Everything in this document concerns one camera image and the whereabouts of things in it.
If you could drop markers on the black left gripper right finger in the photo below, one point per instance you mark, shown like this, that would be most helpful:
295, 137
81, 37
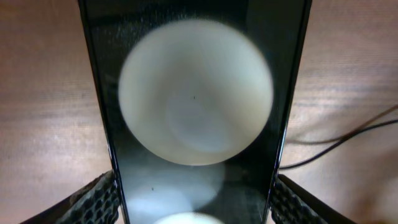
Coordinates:
292, 204

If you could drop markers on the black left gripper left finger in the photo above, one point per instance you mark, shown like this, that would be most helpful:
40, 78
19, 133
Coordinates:
95, 203

